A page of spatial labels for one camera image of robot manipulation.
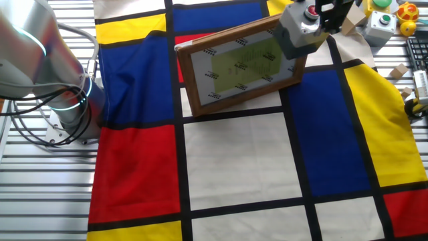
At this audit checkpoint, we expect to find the wooden picture frame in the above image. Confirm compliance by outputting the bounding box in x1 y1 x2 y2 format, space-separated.
175 13 308 118

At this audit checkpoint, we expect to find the grey green button box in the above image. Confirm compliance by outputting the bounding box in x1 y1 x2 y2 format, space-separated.
364 10 398 48

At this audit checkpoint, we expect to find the yellow green button box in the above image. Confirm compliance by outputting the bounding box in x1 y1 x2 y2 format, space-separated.
362 0 394 19

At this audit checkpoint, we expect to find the black yellow camera mount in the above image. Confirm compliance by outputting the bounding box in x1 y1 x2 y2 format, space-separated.
403 98 428 118

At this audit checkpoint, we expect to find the colour block tablecloth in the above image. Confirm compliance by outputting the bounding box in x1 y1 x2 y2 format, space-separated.
86 0 428 241

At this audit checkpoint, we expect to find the orange spotted toy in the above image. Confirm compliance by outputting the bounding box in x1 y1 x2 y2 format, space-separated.
397 1 420 23

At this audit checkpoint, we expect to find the grey depth camera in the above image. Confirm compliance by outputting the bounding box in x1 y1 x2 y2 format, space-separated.
413 70 428 105

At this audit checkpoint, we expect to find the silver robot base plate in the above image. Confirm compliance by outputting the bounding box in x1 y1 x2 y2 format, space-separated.
45 110 100 151

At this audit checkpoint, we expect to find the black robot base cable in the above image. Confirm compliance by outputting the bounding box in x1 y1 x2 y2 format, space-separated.
0 85 94 147

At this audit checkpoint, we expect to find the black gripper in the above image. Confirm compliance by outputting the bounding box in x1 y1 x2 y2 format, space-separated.
313 0 355 37

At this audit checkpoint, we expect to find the large wooden block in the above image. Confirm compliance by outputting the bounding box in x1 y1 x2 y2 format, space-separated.
340 3 368 36

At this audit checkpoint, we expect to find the grey red button box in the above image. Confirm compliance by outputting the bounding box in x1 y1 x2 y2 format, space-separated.
273 1 330 61

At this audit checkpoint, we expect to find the black keyboard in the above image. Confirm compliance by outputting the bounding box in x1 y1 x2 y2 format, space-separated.
405 36 428 72

